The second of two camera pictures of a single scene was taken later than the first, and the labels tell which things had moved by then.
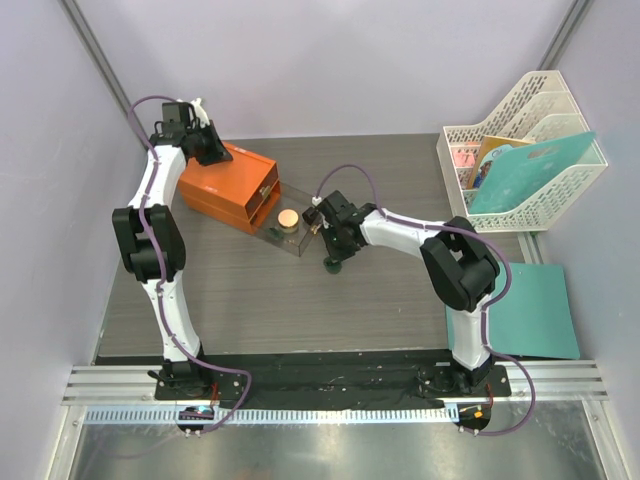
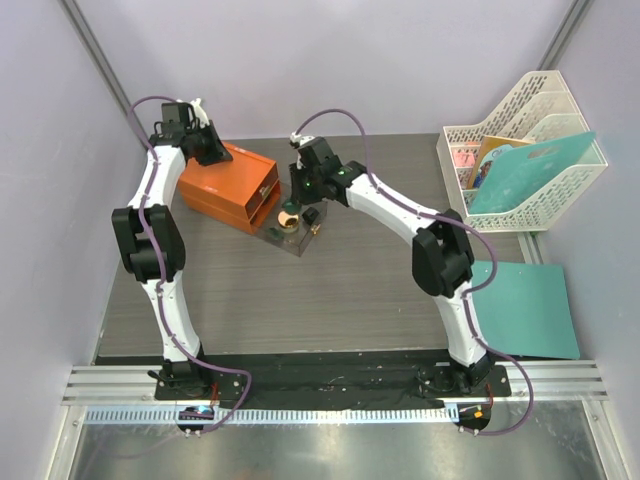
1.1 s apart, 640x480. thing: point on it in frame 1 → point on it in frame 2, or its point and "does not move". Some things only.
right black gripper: [334, 253] → [296, 171]
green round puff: [275, 233] does not move
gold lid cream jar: [288, 220] does not move
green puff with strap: [332, 266] → [291, 206]
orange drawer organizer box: [234, 192] does not move
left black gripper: [215, 148] does not move
